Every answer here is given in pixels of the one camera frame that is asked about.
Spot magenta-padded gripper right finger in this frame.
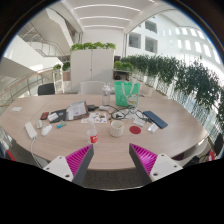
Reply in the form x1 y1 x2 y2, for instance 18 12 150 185
128 142 184 186

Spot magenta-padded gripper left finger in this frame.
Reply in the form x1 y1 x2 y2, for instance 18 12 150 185
42 143 95 187

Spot clear red-label water bottle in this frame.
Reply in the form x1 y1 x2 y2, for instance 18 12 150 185
86 117 99 145

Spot white plastic packet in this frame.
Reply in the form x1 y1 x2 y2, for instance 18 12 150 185
147 123 160 134

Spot small turquoise tube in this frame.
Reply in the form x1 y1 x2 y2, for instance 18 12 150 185
55 121 68 129

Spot flat round red coaster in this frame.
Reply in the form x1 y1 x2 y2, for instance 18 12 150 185
129 125 142 135

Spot dark blue keyboard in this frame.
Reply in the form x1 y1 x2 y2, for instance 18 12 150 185
142 110 169 130

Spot white power strip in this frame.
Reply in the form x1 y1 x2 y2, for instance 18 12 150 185
24 121 38 140

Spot white paper slips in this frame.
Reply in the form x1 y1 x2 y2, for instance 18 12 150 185
133 116 148 128

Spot black notebook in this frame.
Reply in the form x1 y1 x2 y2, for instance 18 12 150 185
49 108 68 124

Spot white checked cup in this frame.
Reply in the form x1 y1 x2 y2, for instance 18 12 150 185
109 120 125 138

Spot open printed booklet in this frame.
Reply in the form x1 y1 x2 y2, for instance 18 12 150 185
65 100 90 122

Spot colourful sticker sheet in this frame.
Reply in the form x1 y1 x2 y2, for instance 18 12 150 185
80 112 108 124

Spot black chair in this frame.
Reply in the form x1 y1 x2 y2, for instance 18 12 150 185
37 82 56 97

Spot green tote bag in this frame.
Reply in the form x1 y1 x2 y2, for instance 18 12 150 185
114 80 141 108

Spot clear plastic tumbler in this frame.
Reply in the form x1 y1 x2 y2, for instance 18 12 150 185
101 82 112 106

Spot glass balustrade wooden handrail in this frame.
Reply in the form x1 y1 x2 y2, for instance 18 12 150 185
0 66 54 108

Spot row of green bushes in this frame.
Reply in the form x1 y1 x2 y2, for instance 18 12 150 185
120 54 224 131

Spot tall planter with greenery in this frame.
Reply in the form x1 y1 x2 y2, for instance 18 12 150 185
52 61 72 93

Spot white cabinet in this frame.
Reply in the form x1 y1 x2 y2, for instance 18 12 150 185
69 49 116 94

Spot low wooden planter shelf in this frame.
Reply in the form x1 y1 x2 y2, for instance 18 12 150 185
112 60 134 82

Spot green plants on cabinet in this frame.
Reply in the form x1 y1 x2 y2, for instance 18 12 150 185
69 41 117 53

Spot ceiling light strips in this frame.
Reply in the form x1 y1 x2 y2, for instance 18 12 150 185
73 3 141 31

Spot white power strip cable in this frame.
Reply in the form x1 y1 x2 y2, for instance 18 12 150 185
29 137 44 168

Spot black cables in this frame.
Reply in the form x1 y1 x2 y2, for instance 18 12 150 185
106 104 151 123

